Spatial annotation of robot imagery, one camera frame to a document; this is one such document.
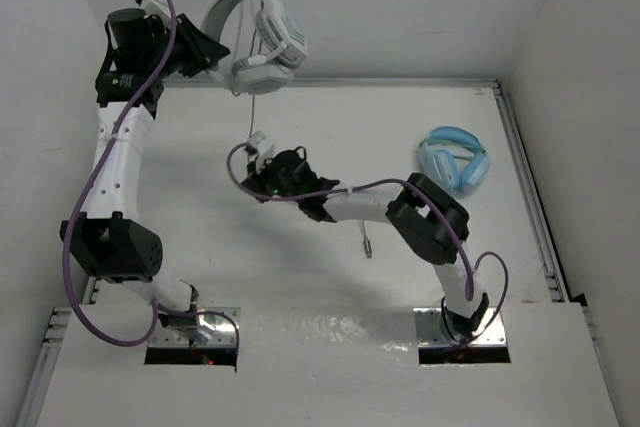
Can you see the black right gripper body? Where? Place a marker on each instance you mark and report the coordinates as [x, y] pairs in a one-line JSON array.
[[269, 180]]

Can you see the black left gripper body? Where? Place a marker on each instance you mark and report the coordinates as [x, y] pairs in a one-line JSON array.
[[187, 57]]

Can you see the white grey headphones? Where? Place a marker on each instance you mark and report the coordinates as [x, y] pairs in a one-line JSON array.
[[281, 34]]

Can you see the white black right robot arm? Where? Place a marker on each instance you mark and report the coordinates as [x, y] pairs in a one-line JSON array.
[[432, 223]]

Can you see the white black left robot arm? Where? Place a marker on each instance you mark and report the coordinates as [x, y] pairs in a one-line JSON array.
[[104, 235]]

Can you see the light blue headphones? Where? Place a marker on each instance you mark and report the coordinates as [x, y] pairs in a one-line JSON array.
[[455, 159]]

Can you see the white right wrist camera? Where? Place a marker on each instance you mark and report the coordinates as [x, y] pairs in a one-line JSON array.
[[260, 144]]

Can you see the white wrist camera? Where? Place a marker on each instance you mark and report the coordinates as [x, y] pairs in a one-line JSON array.
[[260, 144], [158, 8]]

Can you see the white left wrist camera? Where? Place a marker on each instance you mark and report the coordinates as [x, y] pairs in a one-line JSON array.
[[158, 8]]

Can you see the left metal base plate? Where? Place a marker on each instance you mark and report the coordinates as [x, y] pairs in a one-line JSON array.
[[204, 330]]

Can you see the metal base plate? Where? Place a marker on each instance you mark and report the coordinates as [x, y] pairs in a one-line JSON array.
[[204, 330], [434, 329]]

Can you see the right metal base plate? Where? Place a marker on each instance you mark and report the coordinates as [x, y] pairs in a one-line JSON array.
[[434, 329]]

